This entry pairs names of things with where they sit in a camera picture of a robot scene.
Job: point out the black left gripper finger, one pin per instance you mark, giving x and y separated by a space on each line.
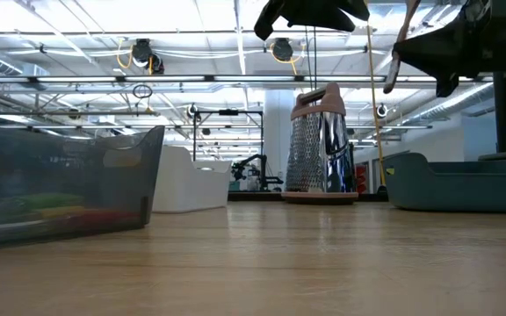
268 22

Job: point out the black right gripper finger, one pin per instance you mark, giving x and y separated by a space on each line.
442 52

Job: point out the teal plastic bin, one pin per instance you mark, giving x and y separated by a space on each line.
455 193

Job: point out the grey metal baking pan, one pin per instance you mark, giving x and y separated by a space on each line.
38 167

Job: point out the black background robot arm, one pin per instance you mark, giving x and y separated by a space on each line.
259 169

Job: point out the black monitor stand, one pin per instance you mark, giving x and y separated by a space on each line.
504 114

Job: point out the pink-trimmed steel box grater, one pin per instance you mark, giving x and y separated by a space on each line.
310 153

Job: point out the red background cabinet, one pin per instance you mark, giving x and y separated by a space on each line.
361 177

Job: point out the white plastic bin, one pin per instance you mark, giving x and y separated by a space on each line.
187 184

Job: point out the black background workstation frame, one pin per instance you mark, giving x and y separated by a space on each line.
229 112

